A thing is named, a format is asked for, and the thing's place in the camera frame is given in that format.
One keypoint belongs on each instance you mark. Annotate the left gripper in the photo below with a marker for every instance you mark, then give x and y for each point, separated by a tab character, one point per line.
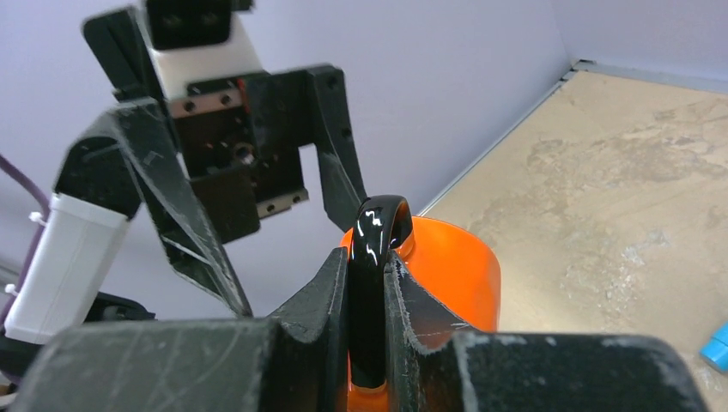
205	138

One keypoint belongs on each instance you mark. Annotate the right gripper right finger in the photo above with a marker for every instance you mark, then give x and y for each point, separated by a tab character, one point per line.
512	369

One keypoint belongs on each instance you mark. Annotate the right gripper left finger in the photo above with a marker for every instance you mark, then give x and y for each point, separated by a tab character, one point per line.
292	360

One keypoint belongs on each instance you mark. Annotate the orange mug black handle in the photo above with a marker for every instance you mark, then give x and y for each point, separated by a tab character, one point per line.
451	264

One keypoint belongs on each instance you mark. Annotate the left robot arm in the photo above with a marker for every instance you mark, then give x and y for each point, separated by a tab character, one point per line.
60	287

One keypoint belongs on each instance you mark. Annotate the blue cylinder tube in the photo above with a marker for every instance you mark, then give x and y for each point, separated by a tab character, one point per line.
714	351

